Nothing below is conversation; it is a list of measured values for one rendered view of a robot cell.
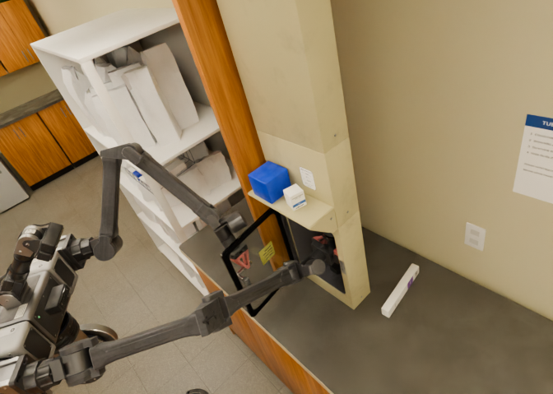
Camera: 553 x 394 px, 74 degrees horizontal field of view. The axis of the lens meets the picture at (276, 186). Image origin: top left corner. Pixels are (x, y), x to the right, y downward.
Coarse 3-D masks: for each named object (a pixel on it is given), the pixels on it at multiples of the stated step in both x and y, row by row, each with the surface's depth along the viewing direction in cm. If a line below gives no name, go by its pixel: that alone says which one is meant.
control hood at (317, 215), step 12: (252, 192) 134; (276, 204) 125; (312, 204) 121; (324, 204) 119; (288, 216) 119; (300, 216) 118; (312, 216) 116; (324, 216) 116; (312, 228) 114; (324, 228) 118; (336, 228) 122
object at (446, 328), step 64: (192, 256) 199; (384, 256) 169; (256, 320) 158; (320, 320) 151; (384, 320) 144; (448, 320) 138; (512, 320) 133; (320, 384) 135; (384, 384) 126; (448, 384) 122; (512, 384) 117
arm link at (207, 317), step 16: (208, 304) 107; (176, 320) 106; (192, 320) 103; (208, 320) 106; (224, 320) 112; (96, 336) 105; (128, 336) 104; (144, 336) 102; (160, 336) 102; (176, 336) 103; (64, 352) 100; (96, 352) 101; (112, 352) 101; (128, 352) 102; (96, 368) 101
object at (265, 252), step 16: (272, 224) 147; (256, 240) 142; (272, 240) 149; (240, 256) 138; (256, 256) 144; (272, 256) 152; (288, 256) 161; (240, 272) 140; (256, 272) 147; (272, 272) 155; (256, 304) 153
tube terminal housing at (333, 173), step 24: (264, 144) 129; (288, 144) 117; (288, 168) 126; (312, 168) 114; (336, 168) 111; (312, 192) 123; (336, 192) 116; (336, 216) 120; (336, 240) 129; (360, 240) 136; (360, 264) 142; (360, 288) 149
